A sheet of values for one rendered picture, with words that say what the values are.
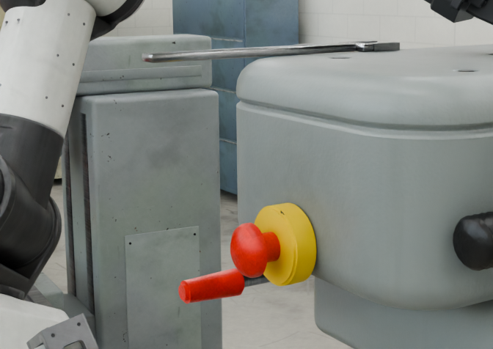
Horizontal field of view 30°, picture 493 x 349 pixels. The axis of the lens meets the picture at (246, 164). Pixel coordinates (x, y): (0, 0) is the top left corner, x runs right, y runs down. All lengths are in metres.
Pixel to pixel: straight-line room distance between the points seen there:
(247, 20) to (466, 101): 7.43
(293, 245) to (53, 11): 0.41
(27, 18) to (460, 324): 0.52
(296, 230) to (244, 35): 7.38
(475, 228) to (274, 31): 7.60
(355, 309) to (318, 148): 0.20
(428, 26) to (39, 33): 6.29
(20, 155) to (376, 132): 0.41
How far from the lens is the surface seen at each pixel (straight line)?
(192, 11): 8.82
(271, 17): 8.13
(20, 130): 0.92
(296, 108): 0.67
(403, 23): 7.37
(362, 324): 0.80
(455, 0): 0.75
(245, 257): 0.66
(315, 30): 8.30
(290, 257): 0.66
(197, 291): 0.77
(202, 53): 0.75
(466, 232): 0.59
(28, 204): 0.90
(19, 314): 0.86
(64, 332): 0.73
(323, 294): 0.84
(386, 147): 0.60
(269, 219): 0.68
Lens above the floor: 1.95
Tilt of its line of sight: 11 degrees down
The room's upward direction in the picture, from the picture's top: 1 degrees counter-clockwise
